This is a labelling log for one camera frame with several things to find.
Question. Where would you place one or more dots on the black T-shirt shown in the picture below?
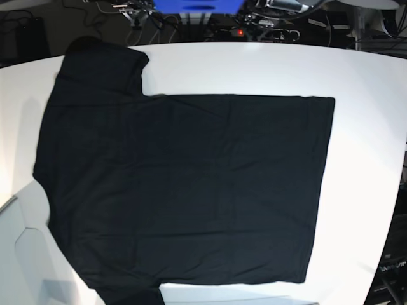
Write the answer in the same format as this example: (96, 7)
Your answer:
(190, 189)

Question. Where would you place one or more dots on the black power strip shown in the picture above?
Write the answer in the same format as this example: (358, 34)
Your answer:
(240, 34)

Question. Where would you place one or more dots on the blue plastic bin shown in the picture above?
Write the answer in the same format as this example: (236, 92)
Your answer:
(198, 6)

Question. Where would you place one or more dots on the black equipment rack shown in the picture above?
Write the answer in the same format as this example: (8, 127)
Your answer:
(389, 283)

